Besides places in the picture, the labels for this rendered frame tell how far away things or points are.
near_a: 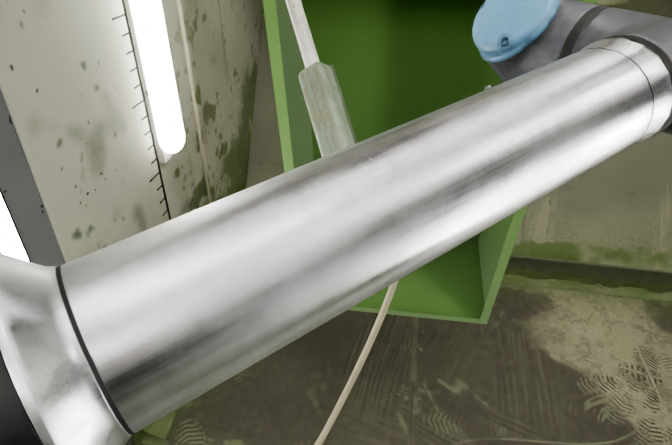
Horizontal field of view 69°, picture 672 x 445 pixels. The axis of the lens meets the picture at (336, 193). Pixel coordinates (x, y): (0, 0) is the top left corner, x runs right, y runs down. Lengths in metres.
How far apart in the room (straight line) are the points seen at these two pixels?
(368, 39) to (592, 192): 1.51
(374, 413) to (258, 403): 0.42
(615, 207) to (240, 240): 2.42
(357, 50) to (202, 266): 1.21
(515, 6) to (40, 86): 1.02
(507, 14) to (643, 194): 2.15
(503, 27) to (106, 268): 0.42
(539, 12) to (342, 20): 0.90
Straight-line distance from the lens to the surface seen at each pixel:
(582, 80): 0.38
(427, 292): 1.71
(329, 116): 0.73
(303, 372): 2.02
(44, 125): 1.28
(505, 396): 2.05
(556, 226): 2.51
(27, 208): 1.26
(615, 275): 2.63
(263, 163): 2.52
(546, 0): 0.53
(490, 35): 0.53
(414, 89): 1.45
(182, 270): 0.23
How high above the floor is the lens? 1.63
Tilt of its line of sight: 32 degrees down
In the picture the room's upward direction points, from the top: straight up
